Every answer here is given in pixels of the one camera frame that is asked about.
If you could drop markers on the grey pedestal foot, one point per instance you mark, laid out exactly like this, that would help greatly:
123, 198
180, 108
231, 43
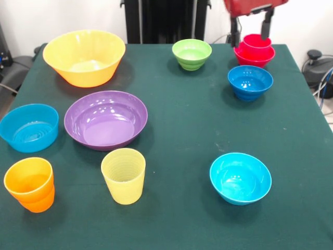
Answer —
320, 67
18, 67

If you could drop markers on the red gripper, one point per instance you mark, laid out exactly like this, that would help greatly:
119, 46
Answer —
249, 6

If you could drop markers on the large orange bowl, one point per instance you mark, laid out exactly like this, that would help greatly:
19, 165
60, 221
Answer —
78, 52

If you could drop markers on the cyan bowl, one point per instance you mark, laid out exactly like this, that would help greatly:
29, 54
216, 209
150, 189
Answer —
239, 182

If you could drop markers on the dark green tablecloth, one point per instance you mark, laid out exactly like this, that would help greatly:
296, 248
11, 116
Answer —
182, 229

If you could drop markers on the green bowl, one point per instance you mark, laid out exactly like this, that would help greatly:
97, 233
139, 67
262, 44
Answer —
192, 57

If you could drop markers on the red-pink cup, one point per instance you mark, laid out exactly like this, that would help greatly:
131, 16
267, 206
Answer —
256, 44

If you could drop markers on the black device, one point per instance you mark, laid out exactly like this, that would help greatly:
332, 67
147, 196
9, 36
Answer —
5, 57

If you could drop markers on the blue ribbed bowl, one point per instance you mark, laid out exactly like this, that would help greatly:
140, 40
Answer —
28, 135

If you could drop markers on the large purple bowl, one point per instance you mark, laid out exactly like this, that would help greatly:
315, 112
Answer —
105, 125

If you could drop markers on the yellow-green cup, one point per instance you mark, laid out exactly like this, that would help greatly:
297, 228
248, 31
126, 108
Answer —
123, 187

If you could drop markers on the orange cup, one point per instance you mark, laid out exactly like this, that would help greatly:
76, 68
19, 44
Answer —
31, 198

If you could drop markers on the dark blue bowl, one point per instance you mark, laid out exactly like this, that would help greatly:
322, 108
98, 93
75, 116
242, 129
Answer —
249, 87

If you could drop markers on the red-pink bowl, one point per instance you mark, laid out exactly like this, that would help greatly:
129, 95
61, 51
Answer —
249, 60

